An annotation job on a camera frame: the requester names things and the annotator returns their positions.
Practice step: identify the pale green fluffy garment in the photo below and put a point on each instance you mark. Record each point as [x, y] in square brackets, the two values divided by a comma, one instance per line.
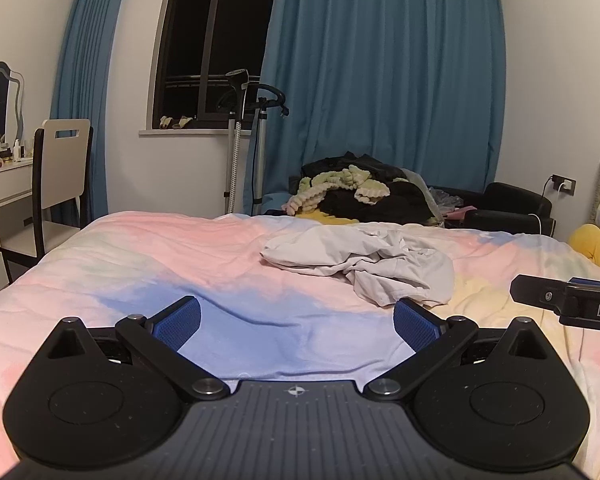
[320, 187]

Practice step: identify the pastel pink blue blanket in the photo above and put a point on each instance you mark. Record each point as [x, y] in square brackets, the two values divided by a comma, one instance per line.
[130, 260]

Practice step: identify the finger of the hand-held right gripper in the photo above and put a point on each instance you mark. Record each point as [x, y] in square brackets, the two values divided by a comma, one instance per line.
[535, 290]
[597, 282]

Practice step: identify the narrow blue curtain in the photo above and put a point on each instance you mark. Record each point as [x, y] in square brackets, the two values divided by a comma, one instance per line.
[85, 85]

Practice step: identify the wide blue curtain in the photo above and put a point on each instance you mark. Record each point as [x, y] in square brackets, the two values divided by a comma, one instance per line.
[380, 85]

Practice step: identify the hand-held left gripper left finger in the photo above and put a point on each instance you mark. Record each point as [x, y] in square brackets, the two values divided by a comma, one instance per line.
[180, 322]

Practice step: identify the black armchair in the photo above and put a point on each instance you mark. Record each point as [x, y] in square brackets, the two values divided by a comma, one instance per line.
[510, 205]

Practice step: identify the dark framed window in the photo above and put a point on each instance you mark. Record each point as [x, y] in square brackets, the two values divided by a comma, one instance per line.
[190, 35]

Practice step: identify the yellow cloth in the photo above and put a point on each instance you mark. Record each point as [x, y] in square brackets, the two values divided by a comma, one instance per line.
[330, 217]

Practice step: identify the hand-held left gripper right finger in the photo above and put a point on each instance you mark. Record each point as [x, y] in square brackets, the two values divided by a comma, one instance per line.
[415, 325]

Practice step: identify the white chair with dark frame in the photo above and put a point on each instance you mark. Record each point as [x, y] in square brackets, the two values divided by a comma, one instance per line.
[62, 170]

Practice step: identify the pale glove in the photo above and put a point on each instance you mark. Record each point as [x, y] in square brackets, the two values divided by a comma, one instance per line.
[184, 122]
[166, 122]

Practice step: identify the group of small cosmetic bottles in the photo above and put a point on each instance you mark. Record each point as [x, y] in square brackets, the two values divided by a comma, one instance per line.
[16, 150]

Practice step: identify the standing garment steamer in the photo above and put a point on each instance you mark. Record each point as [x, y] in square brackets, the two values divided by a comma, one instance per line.
[261, 160]

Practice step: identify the white dressing table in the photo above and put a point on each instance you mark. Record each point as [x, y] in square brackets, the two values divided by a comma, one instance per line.
[0, 185]

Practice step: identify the pile of dark clothes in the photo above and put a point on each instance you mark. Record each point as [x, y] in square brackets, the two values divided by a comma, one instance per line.
[380, 205]

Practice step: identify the dark wall socket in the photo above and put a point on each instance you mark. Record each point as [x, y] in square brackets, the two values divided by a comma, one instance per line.
[569, 185]

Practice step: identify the white t-shirt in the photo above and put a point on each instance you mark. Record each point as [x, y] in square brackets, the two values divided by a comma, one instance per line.
[380, 270]

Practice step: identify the yellow plush toy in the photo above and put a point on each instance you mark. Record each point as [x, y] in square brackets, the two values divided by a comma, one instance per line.
[595, 247]

